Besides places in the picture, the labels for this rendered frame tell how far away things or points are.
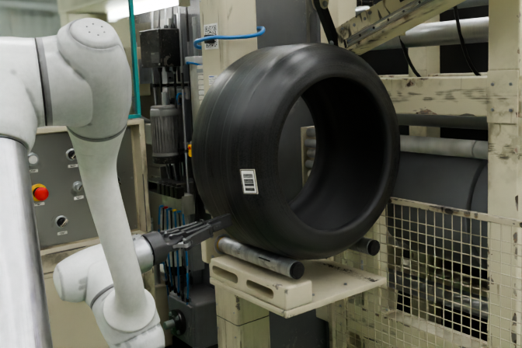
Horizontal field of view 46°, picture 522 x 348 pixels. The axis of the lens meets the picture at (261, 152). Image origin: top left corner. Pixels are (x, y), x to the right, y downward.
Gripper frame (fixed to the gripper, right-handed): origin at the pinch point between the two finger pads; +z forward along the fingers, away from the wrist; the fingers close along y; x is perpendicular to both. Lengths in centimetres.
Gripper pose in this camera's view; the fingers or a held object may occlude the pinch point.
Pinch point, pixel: (218, 223)
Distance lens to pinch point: 155.2
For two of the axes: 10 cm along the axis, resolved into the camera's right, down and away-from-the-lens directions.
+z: 7.8, -2.5, 5.7
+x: 1.5, 9.7, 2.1
